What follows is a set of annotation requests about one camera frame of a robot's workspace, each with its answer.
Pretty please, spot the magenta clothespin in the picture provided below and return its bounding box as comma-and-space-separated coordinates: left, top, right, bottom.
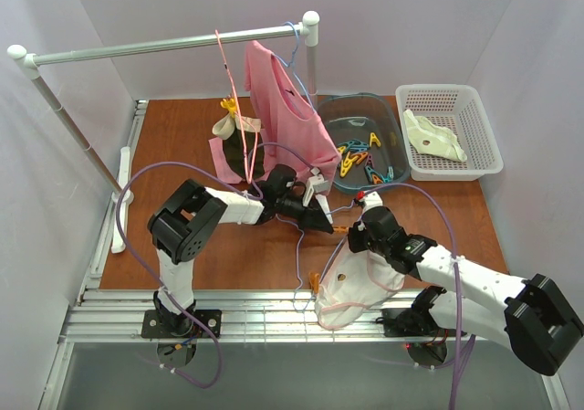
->
365, 154, 374, 170

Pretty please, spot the blue hanger with pink garment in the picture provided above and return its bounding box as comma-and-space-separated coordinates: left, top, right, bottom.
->
275, 21, 316, 111

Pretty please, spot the aluminium rail frame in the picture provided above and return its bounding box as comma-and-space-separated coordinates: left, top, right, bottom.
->
38, 99, 571, 410

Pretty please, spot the dark green beige underwear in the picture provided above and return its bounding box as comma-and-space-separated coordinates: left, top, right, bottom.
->
209, 114, 262, 184

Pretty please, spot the white pink-trimmed underwear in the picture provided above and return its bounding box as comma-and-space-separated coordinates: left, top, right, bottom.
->
314, 245, 405, 331

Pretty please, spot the cream underwear in basket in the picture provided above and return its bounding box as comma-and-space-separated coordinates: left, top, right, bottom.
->
403, 109, 468, 163

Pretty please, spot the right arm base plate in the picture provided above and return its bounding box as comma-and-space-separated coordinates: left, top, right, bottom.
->
374, 308, 455, 339

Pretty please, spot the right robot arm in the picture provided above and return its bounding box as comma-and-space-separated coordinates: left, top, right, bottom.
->
348, 206, 583, 376

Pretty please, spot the yellow clothespin on hanger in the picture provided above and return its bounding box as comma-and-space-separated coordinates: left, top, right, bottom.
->
220, 96, 237, 116

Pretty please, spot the pink garment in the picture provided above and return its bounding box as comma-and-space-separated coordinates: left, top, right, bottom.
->
244, 41, 340, 182

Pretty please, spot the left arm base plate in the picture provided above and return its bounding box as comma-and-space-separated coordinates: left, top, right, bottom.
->
141, 310, 223, 339

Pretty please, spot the yellow clothespin centre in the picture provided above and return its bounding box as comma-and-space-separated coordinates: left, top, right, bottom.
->
339, 152, 358, 178

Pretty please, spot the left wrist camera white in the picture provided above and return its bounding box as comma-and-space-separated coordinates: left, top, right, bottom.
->
302, 167, 330, 207

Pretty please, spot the light blue clothespin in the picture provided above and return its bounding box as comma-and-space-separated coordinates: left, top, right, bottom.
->
346, 139, 370, 152

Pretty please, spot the teal clothespin right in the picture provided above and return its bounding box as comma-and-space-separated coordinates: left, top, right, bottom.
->
383, 166, 394, 183

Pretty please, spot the teal transparent plastic bin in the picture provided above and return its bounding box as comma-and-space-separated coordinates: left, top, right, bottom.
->
318, 93, 410, 194

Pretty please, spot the clothes rack with white feet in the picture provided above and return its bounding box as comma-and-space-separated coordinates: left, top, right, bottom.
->
7, 11, 319, 254

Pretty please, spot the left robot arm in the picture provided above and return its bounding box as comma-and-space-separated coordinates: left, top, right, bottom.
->
148, 164, 333, 336

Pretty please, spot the white plastic basket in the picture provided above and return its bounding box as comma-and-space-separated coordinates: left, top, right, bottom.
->
395, 84, 504, 181

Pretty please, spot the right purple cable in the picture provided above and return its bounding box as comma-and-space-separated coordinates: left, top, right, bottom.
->
360, 181, 478, 410

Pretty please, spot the pink wire hanger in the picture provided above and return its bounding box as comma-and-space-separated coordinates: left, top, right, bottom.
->
214, 29, 259, 184

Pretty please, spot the orange clothespin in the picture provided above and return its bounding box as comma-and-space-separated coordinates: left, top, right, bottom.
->
308, 272, 320, 295
369, 173, 385, 184
350, 152, 369, 164
333, 226, 349, 234

